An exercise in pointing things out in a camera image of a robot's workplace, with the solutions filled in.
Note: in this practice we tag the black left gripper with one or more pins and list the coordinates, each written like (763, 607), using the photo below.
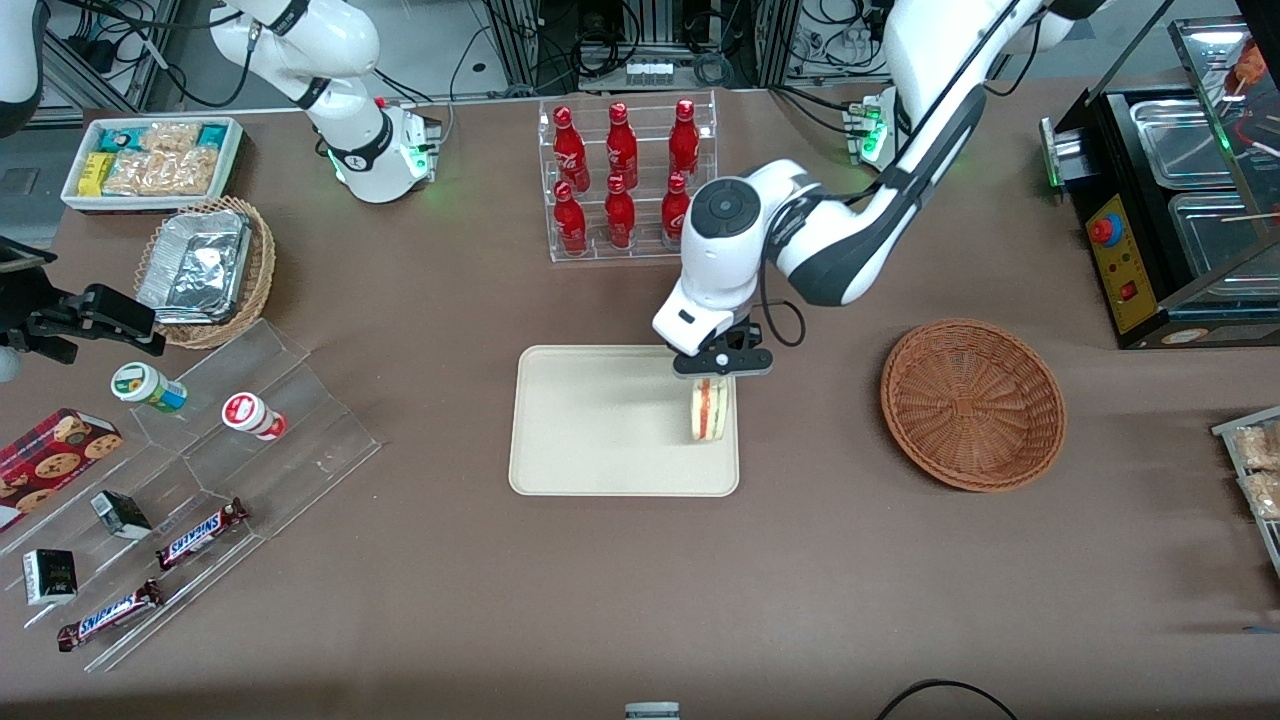
(735, 340)

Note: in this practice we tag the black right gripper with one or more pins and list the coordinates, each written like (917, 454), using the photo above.
(52, 313)

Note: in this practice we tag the triangular sandwich wedge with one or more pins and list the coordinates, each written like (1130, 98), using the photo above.
(710, 412)

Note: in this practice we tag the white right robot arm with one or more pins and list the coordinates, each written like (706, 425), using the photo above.
(360, 150)

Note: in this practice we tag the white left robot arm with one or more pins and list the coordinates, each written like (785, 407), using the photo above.
(850, 240)

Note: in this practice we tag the cream rectangular serving tray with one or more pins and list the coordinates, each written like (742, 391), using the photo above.
(600, 420)

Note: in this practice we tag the light oval wicker basket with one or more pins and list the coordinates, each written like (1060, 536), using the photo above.
(260, 270)

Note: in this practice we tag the brown round wicker basket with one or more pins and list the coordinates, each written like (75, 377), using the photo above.
(975, 405)

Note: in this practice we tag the metal tray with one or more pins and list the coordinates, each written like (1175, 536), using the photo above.
(1228, 428)

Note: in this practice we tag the green lid yogurt cup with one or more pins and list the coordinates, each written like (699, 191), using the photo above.
(145, 386)

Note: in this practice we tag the stacked aluminium foil containers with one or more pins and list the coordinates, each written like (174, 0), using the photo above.
(195, 265)

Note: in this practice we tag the clear acrylic bottle rack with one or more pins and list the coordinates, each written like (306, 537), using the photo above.
(645, 255)

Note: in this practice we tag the white rectangular snack bin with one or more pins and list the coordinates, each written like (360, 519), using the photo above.
(70, 195)

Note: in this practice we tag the yellow snack pack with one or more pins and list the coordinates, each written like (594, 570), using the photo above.
(95, 175)

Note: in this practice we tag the red lid yogurt cup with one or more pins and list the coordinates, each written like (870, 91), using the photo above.
(250, 414)

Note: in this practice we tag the clear rice cracker pack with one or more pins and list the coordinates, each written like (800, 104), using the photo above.
(170, 136)
(165, 172)

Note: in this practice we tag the red cola bottle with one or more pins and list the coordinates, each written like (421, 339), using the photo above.
(621, 145)
(570, 225)
(569, 150)
(674, 215)
(684, 140)
(620, 220)

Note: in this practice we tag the red cookie box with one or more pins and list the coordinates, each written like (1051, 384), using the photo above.
(55, 465)

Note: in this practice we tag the teal snack pack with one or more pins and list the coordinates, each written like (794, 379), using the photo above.
(122, 138)
(213, 135)

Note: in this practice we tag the small black box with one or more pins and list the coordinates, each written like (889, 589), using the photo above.
(50, 576)
(122, 514)

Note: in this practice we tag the clear acrylic step display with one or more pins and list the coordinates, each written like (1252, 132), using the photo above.
(300, 440)

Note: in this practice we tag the Snickers chocolate bar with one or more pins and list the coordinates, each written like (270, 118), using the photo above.
(198, 533)
(108, 615)

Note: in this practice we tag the white power strip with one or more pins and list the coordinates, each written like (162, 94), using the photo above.
(650, 72)

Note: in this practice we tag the grey device edge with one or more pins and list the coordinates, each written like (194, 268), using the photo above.
(652, 712)

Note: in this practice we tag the black food warmer cabinet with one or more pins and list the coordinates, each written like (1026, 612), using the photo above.
(1130, 280)

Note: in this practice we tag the clear fried snack pack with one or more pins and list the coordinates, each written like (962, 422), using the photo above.
(1265, 495)
(1260, 446)

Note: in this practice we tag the aluminium frame rack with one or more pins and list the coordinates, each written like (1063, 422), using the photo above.
(520, 40)

